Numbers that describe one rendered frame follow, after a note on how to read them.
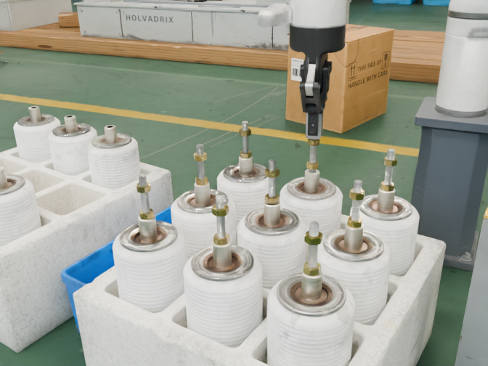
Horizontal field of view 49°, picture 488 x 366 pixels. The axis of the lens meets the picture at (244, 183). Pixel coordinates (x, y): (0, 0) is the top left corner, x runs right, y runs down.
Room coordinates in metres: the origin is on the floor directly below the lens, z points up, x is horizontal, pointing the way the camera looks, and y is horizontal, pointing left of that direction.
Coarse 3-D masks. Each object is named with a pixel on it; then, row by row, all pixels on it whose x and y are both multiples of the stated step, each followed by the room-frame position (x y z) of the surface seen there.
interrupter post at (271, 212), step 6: (264, 204) 0.64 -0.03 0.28; (270, 204) 0.63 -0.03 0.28; (276, 204) 0.63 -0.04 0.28; (264, 210) 0.64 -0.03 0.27; (270, 210) 0.63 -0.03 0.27; (276, 210) 0.63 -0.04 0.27; (264, 216) 0.64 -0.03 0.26; (270, 216) 0.63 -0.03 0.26; (276, 216) 0.63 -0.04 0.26; (264, 222) 0.64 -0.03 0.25; (270, 222) 0.63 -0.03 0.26; (276, 222) 0.63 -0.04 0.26
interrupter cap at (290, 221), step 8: (280, 208) 0.67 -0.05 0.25; (248, 216) 0.65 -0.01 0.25; (256, 216) 0.65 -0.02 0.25; (280, 216) 0.65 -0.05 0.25; (288, 216) 0.65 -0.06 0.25; (296, 216) 0.65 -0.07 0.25; (248, 224) 0.63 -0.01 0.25; (256, 224) 0.63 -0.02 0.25; (264, 224) 0.63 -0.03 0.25; (280, 224) 0.63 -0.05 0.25; (288, 224) 0.63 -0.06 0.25; (296, 224) 0.62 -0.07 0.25; (256, 232) 0.61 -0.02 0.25; (264, 232) 0.60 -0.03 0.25; (272, 232) 0.60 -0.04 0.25; (280, 232) 0.60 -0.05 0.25; (288, 232) 0.61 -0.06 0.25
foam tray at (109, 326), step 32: (416, 256) 0.69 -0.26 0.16; (96, 288) 0.59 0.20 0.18; (416, 288) 0.58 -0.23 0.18; (96, 320) 0.56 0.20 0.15; (128, 320) 0.53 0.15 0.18; (160, 320) 0.52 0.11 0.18; (384, 320) 0.52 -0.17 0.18; (416, 320) 0.58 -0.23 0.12; (96, 352) 0.57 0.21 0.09; (128, 352) 0.53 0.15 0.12; (160, 352) 0.50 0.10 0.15; (192, 352) 0.47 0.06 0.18; (224, 352) 0.47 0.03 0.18; (256, 352) 0.48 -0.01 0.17; (352, 352) 0.50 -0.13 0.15; (384, 352) 0.47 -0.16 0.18; (416, 352) 0.61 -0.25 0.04
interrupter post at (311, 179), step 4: (308, 172) 0.73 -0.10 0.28; (316, 172) 0.73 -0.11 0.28; (308, 176) 0.73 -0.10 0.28; (312, 176) 0.73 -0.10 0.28; (316, 176) 0.73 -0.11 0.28; (304, 180) 0.74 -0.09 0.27; (308, 180) 0.73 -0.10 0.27; (312, 180) 0.73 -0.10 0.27; (316, 180) 0.73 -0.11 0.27; (304, 184) 0.74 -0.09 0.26; (308, 184) 0.73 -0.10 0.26; (312, 184) 0.73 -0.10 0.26; (316, 184) 0.73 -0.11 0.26; (304, 188) 0.74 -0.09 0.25; (308, 188) 0.73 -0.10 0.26; (312, 188) 0.73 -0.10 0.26; (316, 188) 0.73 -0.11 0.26
